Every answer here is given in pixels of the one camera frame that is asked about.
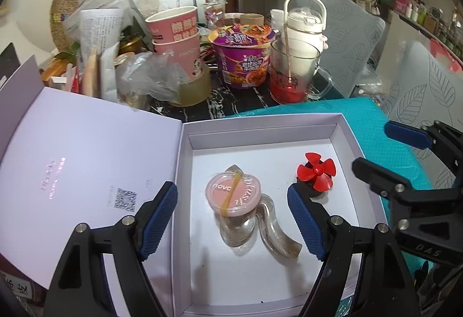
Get clear packing tape roll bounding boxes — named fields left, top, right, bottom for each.
left=170, top=64, right=211, bottom=108

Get purple instant noodle bowl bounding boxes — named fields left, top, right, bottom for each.
left=208, top=24, right=277, bottom=89

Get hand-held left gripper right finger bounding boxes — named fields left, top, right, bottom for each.
left=287, top=185, right=413, bottom=317

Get red plastic propeller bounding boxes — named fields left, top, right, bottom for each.
left=297, top=152, right=337, bottom=192

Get black board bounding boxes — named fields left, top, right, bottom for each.
left=0, top=42, right=20, bottom=86

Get pink paper cup with panda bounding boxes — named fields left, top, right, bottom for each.
left=152, top=31, right=201, bottom=80

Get grey leaf-pattern chair cover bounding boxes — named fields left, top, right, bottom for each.
left=318, top=0, right=386, bottom=98
left=380, top=40, right=463, bottom=191

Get printed paper sheet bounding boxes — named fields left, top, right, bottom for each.
left=80, top=8, right=125, bottom=64

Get black ribbed cylinder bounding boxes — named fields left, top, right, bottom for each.
left=294, top=176, right=328, bottom=200

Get lavender gift box with lid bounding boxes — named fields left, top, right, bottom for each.
left=0, top=58, right=389, bottom=317

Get glass mug with red liquid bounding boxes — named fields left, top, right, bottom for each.
left=268, top=38, right=333, bottom=105

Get row of bottles on shelf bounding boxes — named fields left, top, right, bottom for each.
left=394, top=0, right=463, bottom=57

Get teal printed bubble mat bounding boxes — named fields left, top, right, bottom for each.
left=224, top=97, right=433, bottom=267

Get woven straw fan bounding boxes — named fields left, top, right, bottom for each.
left=49, top=0, right=78, bottom=53

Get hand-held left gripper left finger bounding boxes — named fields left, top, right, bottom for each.
left=43, top=181, right=179, bottom=317

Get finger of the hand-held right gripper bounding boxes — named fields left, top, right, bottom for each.
left=352, top=157, right=453, bottom=204
left=384, top=120, right=463, bottom=187

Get pink round blush compact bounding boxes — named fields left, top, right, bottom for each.
left=205, top=172, right=261, bottom=218

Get dark labelled box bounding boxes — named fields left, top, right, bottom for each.
left=0, top=254, right=49, bottom=305

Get translucent curved hair clip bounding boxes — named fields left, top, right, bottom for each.
left=216, top=164, right=302, bottom=261

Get white thermos jug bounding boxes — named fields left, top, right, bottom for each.
left=283, top=0, right=328, bottom=77

